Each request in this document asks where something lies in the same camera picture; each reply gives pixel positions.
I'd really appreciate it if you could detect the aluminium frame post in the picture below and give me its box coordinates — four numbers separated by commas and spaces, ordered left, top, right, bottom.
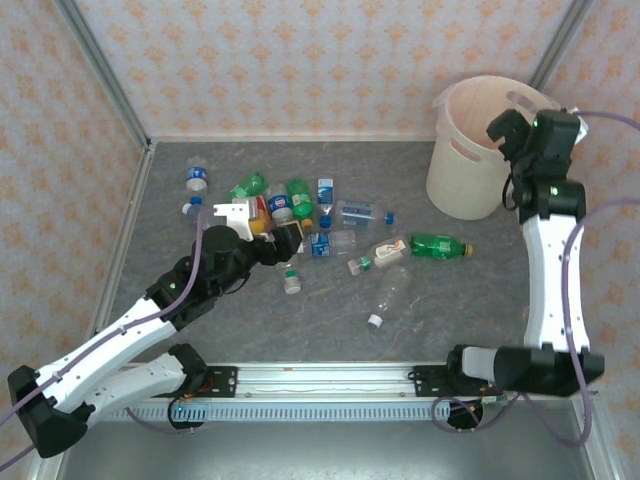
528, 0, 596, 89
52, 0, 154, 151

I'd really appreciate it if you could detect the grey slotted cable duct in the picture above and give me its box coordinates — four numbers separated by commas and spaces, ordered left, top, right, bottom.
107, 402, 454, 422

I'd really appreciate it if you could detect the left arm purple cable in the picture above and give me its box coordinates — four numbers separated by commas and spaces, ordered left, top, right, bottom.
0, 209, 211, 474

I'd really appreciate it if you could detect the small clear bottle blue label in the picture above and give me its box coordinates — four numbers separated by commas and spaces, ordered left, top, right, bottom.
185, 156, 209, 206

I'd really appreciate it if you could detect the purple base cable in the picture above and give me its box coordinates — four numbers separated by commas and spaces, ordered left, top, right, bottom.
123, 405, 209, 436
430, 393, 521, 434

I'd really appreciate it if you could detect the flat clear bottle blue-white label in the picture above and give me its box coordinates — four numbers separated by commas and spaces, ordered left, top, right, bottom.
315, 177, 336, 229

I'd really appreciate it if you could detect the green Sprite bottle yellow cap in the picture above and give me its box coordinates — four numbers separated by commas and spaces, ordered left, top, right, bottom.
284, 176, 316, 230

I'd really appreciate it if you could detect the right gripper thin black cable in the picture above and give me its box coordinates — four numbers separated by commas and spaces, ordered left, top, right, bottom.
501, 171, 522, 212

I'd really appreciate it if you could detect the clear water bottle blue label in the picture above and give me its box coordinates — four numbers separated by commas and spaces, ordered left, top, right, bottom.
336, 198, 397, 230

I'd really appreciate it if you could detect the bottle white orange label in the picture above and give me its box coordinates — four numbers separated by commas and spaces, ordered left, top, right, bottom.
347, 236, 413, 277

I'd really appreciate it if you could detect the crushed green bottle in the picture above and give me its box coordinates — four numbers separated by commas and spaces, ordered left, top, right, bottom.
228, 171, 270, 202

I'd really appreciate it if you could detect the cream plastic bin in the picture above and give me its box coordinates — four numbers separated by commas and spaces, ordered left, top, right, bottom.
425, 74, 566, 221

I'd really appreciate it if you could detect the clear Pepsi label bottle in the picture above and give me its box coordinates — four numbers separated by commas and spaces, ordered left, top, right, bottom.
266, 182, 295, 227

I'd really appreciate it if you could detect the long green bottle yellow cap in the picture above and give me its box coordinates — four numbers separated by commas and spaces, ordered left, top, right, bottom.
408, 231, 475, 262

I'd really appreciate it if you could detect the large clear bottle white cap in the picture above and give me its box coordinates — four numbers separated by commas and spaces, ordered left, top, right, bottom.
366, 263, 413, 332

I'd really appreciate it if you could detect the Pocari Sweat clear bottle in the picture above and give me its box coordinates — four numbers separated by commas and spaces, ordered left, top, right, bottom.
306, 228, 358, 260

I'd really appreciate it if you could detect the aluminium mounting rail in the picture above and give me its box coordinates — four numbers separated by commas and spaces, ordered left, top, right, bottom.
117, 363, 501, 401

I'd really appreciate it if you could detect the orange red label bottle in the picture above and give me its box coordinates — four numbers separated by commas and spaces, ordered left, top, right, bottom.
247, 194, 275, 237

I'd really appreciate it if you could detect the clear bottle green neck band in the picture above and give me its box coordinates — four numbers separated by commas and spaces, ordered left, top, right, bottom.
281, 253, 303, 296

